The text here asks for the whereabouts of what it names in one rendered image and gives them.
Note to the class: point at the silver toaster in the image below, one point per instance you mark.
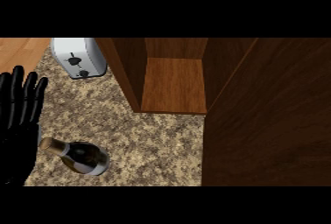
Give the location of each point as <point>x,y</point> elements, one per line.
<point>81,57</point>

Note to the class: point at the dark wine bottle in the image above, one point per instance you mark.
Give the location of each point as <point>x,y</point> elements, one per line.
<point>84,156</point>

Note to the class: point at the brown wooden cabinet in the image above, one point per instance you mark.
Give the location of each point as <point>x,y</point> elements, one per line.
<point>168,75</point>

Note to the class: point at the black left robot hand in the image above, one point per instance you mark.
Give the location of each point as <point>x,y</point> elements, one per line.
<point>17,122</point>

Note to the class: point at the brown wooden cabinet door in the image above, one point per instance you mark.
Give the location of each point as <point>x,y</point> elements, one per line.
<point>270,116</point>

